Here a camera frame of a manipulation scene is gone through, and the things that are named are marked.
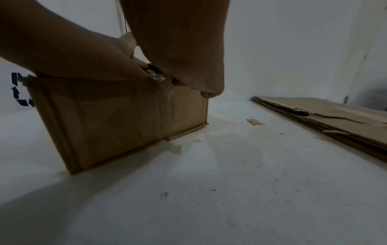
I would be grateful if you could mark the person's left hand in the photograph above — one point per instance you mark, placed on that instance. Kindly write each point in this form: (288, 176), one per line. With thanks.
(90, 57)

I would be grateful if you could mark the person's right hand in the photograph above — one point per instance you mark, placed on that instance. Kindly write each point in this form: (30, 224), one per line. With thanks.
(181, 43)

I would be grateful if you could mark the small low cardboard box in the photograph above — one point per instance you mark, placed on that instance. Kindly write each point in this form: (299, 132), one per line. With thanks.
(105, 124)

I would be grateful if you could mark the taped small cardboard box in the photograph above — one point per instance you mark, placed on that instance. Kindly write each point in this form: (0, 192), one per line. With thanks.
(332, 107)

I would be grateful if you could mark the person's left forearm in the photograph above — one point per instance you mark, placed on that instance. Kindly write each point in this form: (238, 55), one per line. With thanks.
(18, 28)

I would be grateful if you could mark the brown tape scrap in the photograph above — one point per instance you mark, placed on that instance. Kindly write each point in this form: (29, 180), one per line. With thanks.
(255, 122)

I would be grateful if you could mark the white table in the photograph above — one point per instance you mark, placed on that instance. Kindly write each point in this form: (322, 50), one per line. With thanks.
(242, 191)

